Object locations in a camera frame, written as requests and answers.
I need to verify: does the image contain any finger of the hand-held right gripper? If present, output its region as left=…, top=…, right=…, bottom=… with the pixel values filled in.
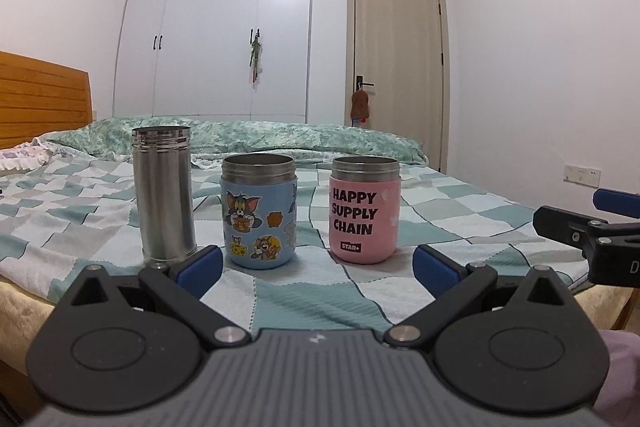
left=592, top=189, right=640, bottom=214
left=532, top=205, right=612, bottom=258

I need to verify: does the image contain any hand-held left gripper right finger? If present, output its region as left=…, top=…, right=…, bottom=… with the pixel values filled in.
left=382, top=244, right=578, bottom=350

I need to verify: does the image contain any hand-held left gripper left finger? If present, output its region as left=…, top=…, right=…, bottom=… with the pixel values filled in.
left=56, top=245, right=252, bottom=350

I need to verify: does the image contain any tall stainless steel cup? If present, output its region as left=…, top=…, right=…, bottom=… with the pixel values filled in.
left=131, top=125, right=198, bottom=264

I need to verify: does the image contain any blue cartoon sticker cup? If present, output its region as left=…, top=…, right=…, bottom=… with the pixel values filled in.
left=221, top=153, right=298, bottom=270

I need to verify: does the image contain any pink cup with black lettering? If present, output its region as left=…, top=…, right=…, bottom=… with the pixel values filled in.
left=328, top=156, right=402, bottom=265

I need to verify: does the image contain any person's purple clothing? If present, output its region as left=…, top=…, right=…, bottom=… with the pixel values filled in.
left=594, top=328, right=640, bottom=420

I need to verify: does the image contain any checkered green white blanket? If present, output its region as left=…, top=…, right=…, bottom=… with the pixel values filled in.
left=0, top=146, right=591, bottom=334

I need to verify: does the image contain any green floral duvet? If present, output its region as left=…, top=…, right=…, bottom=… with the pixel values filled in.
left=36, top=116, right=431, bottom=168

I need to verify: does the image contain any brown plush toy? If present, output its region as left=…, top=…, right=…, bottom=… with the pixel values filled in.
left=350, top=89, right=372, bottom=128

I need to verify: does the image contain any purple floral pillow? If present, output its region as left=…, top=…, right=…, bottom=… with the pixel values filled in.
left=0, top=140, right=57, bottom=174

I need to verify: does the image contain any light wooden door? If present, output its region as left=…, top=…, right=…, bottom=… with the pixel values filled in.
left=344, top=0, right=448, bottom=172

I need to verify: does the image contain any wooden headboard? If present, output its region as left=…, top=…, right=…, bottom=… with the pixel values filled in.
left=0, top=51, right=94, bottom=150

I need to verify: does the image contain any white wardrobe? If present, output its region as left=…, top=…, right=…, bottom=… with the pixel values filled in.
left=111, top=0, right=317, bottom=124

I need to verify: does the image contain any white wall outlet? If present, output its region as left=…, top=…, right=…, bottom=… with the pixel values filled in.
left=563, top=164, right=602, bottom=186

